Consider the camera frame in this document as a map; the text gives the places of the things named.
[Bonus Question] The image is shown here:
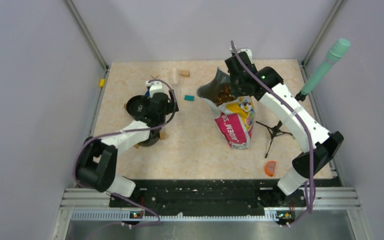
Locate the small wooden block near bowl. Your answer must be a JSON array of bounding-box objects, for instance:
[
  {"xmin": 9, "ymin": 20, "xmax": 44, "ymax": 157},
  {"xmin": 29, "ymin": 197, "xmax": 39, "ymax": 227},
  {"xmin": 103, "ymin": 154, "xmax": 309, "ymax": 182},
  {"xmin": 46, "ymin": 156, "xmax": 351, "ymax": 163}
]
[{"xmin": 159, "ymin": 132, "xmax": 167, "ymax": 140}]

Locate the wooden block right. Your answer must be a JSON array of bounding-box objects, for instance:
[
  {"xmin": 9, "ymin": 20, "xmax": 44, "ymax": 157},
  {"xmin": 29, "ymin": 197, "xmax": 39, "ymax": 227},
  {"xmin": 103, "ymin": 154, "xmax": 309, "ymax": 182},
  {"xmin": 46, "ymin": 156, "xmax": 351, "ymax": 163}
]
[{"xmin": 179, "ymin": 70, "xmax": 190, "ymax": 78}]

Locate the yellow block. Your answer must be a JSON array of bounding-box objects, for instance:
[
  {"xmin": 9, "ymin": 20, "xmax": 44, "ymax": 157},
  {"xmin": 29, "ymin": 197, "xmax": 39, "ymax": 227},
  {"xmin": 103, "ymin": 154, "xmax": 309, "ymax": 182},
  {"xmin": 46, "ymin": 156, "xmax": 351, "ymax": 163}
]
[{"xmin": 99, "ymin": 78, "xmax": 106, "ymax": 88}]

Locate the black pet bowl far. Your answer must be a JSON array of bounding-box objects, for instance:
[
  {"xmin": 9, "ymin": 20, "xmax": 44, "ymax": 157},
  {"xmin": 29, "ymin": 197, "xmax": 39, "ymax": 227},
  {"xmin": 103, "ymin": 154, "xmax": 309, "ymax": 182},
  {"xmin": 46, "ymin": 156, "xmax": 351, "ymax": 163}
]
[{"xmin": 125, "ymin": 95, "xmax": 150, "ymax": 119}]

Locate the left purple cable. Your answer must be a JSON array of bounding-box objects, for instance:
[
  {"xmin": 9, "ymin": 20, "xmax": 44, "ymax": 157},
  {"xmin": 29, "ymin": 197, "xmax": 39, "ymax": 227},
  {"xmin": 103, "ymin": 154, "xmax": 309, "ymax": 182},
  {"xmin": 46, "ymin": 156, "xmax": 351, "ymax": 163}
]
[{"xmin": 72, "ymin": 79, "xmax": 178, "ymax": 228}]

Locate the clear plastic scoop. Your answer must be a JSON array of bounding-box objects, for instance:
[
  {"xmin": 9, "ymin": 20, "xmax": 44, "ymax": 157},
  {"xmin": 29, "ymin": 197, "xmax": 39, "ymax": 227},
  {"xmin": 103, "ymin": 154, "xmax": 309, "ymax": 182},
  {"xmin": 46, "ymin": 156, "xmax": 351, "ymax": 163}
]
[{"xmin": 169, "ymin": 67, "xmax": 181, "ymax": 97}]

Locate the teal block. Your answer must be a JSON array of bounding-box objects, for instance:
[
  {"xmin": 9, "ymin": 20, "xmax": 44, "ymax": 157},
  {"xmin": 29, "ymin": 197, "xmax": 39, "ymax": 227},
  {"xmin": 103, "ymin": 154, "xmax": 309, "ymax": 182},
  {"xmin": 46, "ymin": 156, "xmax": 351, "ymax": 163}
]
[{"xmin": 184, "ymin": 95, "xmax": 195, "ymax": 102}]

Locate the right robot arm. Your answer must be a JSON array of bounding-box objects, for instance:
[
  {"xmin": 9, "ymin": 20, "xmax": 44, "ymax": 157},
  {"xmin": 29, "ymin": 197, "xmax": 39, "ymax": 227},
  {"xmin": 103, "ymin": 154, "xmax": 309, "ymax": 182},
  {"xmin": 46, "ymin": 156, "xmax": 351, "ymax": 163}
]
[{"xmin": 225, "ymin": 49, "xmax": 344, "ymax": 206}]

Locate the black pet bowl near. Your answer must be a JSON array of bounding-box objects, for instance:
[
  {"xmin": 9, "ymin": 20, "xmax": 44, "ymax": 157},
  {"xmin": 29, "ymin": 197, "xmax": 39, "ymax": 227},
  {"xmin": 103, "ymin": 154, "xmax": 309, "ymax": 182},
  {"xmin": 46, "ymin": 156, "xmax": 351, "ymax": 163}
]
[{"xmin": 138, "ymin": 130, "xmax": 160, "ymax": 147}]

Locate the black pet bowl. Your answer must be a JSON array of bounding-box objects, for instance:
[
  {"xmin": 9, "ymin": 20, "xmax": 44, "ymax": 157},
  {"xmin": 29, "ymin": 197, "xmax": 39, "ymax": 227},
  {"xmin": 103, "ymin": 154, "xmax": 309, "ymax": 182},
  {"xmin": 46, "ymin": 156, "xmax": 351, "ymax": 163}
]
[
  {"xmin": 138, "ymin": 130, "xmax": 160, "ymax": 147},
  {"xmin": 125, "ymin": 95, "xmax": 150, "ymax": 119}
]

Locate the black mini tripod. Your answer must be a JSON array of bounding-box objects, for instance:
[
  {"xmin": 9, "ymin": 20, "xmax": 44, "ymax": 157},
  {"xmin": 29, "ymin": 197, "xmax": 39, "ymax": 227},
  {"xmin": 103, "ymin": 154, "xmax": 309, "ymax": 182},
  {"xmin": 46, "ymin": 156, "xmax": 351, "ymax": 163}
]
[{"xmin": 256, "ymin": 121, "xmax": 293, "ymax": 158}]

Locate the pet food bag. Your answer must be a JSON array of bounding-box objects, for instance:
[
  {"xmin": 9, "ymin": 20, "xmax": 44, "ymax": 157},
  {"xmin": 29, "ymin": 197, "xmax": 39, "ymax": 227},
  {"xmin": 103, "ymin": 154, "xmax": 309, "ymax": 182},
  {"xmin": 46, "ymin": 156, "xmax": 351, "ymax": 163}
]
[{"xmin": 196, "ymin": 68, "xmax": 256, "ymax": 150}]

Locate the orange plastic piece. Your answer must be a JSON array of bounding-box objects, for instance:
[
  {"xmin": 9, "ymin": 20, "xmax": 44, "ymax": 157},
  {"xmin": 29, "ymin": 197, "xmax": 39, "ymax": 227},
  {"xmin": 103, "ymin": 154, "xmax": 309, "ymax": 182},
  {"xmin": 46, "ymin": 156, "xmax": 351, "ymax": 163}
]
[{"xmin": 264, "ymin": 161, "xmax": 277, "ymax": 177}]

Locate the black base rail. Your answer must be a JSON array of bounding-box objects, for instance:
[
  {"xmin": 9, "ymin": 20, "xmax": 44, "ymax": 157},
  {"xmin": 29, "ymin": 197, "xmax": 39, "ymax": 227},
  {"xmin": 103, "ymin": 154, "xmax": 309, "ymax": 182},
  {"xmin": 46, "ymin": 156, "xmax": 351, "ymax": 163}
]
[{"xmin": 109, "ymin": 178, "xmax": 307, "ymax": 218}]

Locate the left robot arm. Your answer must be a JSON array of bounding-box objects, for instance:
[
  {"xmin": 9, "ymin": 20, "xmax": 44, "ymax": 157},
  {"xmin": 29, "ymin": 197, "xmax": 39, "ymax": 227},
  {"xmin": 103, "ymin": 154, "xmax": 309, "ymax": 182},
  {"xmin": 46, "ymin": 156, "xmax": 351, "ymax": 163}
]
[{"xmin": 72, "ymin": 79, "xmax": 179, "ymax": 207}]

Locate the mint green microphone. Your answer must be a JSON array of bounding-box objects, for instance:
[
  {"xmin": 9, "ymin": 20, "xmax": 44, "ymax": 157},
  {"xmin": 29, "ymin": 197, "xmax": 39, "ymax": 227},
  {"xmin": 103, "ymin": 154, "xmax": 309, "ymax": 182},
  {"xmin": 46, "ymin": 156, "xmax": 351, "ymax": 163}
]
[{"xmin": 295, "ymin": 38, "xmax": 351, "ymax": 101}]

